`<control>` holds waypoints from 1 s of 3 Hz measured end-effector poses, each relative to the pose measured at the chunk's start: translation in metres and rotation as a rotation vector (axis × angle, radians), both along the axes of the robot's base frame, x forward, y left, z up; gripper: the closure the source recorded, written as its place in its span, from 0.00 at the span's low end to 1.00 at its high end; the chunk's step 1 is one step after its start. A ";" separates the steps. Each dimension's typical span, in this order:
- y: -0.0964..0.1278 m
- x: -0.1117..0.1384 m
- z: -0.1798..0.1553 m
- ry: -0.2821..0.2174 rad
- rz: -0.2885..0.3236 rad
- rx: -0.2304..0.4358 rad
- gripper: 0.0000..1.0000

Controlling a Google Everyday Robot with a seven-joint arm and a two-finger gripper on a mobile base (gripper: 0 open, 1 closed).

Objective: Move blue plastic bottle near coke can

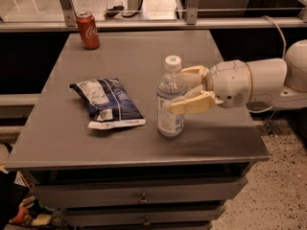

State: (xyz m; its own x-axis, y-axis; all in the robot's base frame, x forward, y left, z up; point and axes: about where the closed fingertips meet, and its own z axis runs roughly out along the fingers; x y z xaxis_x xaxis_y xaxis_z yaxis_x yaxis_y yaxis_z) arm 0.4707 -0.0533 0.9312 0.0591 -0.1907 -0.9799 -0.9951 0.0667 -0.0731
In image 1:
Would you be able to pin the blue white chip bag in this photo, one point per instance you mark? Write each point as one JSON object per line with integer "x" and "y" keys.
{"x": 109, "y": 105}

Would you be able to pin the red coke can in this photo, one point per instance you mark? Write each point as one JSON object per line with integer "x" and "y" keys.
{"x": 87, "y": 28}

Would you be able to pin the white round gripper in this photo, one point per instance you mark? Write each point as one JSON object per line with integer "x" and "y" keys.
{"x": 227, "y": 81}

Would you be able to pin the metal window railing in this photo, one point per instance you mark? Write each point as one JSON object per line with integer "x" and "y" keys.
{"x": 122, "y": 15}

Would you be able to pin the grey drawer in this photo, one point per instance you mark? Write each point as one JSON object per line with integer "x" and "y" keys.
{"x": 143, "y": 215}
{"x": 140, "y": 192}

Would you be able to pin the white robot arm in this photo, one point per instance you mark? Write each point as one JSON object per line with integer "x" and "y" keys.
{"x": 277, "y": 82}

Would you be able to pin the top grey drawer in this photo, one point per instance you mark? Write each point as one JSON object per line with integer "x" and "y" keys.
{"x": 140, "y": 192}

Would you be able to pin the blue plastic water bottle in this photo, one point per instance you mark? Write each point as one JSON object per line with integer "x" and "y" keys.
{"x": 171, "y": 85}

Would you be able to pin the clutter pile on floor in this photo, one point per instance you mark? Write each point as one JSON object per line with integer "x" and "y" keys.
{"x": 12, "y": 209}

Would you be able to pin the grey drawer cabinet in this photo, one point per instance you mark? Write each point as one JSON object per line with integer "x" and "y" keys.
{"x": 132, "y": 177}

